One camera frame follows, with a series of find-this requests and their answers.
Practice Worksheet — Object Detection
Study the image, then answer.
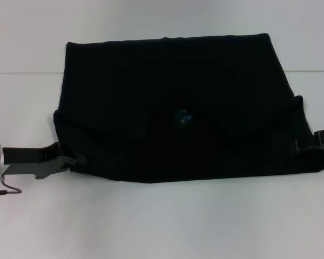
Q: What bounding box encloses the black shirt with FREE print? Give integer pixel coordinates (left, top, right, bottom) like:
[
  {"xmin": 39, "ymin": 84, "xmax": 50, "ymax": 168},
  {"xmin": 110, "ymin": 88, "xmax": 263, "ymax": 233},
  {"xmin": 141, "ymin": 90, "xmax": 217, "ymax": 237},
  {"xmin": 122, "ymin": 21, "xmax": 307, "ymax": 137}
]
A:
[{"xmin": 52, "ymin": 32, "xmax": 324, "ymax": 184}]

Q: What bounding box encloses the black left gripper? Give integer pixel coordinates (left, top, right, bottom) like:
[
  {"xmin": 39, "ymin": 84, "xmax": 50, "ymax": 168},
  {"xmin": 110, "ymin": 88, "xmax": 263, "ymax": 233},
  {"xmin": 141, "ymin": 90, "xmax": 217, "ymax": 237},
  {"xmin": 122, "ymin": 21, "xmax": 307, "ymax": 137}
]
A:
[{"xmin": 2, "ymin": 142, "xmax": 87, "ymax": 181}]

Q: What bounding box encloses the left gripper cable with plug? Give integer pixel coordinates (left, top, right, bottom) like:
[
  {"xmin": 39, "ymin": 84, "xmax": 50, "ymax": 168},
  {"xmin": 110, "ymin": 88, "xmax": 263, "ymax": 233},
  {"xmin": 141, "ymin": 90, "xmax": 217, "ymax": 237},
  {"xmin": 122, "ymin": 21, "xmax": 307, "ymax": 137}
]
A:
[{"xmin": 0, "ymin": 175, "xmax": 23, "ymax": 198}]

